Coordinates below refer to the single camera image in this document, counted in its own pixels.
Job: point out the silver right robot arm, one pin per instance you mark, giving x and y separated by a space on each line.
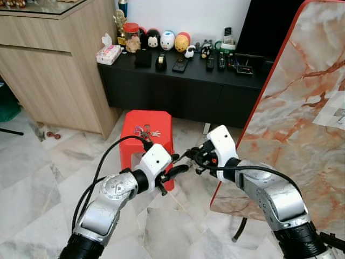
280 205

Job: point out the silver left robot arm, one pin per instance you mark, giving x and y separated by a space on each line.
108 210

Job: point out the bunch of keys with charms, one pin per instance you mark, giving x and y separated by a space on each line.
146 132

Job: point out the small metal hook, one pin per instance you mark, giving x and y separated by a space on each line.
339 112

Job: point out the red plastic stool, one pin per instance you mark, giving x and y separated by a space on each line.
129 145

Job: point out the black low tv console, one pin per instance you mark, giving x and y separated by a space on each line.
178 94

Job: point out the black curved table leg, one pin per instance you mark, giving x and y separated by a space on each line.
240 229

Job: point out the small black key remote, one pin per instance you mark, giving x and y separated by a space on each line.
180 65

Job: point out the black remote control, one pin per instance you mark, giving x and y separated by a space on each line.
221 60
232 60
209 62

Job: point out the marble table with red rim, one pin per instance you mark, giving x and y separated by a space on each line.
302 151

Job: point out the black tape dispenser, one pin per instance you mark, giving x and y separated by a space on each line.
161 63

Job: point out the small panda figurine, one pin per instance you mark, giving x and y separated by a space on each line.
190 52

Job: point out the flat black device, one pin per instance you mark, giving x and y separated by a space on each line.
249 65

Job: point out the small black figurine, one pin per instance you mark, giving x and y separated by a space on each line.
206 49

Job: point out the black wallet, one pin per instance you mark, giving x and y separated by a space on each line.
143 58

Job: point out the yellow red plush toy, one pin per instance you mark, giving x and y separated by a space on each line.
183 42

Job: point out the white green phone base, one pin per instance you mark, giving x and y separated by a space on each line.
228 45

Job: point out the white blue plush toy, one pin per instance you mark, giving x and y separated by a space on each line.
167 40

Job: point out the black mouse plush toy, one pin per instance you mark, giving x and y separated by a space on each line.
153 39

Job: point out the small red dumbbell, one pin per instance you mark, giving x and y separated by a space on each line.
49 134

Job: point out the white square adhesive pad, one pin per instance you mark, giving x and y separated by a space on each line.
326 116

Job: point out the pink white tissue pack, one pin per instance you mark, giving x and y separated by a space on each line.
109 54

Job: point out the clear jar with red lid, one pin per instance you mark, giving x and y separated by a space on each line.
131 27

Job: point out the black television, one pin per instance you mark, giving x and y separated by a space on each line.
269 27

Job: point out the light wood cabinet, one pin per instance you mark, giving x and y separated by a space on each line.
54 81

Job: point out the small gold trophy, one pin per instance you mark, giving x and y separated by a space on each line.
119 24

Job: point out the black metal stand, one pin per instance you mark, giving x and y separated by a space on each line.
11 131

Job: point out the blue and gold trophy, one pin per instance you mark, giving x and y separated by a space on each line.
123 6

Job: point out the green bin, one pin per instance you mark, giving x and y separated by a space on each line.
8 108

